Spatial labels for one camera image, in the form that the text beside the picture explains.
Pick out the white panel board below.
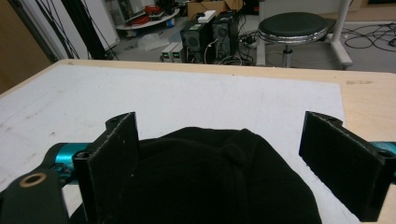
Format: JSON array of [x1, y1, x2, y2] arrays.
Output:
[[81, 0, 120, 52]]

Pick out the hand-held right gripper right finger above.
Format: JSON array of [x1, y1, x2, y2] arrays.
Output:
[[298, 110, 396, 223]]

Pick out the cardboard box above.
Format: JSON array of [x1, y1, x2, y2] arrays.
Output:
[[187, 0, 244, 21]]

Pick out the black cap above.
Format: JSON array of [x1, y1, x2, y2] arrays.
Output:
[[68, 126, 323, 224]]

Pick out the round white platform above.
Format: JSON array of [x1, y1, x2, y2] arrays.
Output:
[[115, 7, 181, 31]]

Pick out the white paper sheet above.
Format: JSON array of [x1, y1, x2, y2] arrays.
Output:
[[0, 63, 363, 224]]

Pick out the white box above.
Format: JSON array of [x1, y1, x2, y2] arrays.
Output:
[[197, 9, 218, 24]]

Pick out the black computer tower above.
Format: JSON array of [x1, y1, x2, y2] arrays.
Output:
[[179, 18, 216, 63], [212, 11, 240, 62]]

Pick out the black pole stand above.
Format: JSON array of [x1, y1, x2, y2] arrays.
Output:
[[60, 0, 108, 61]]

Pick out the black round stool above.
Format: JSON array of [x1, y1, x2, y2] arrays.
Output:
[[257, 11, 330, 68]]

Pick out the black floor cables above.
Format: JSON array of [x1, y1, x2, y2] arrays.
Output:
[[342, 21, 396, 53]]

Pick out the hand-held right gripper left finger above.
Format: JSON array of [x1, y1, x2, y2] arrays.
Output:
[[72, 111, 141, 224]]

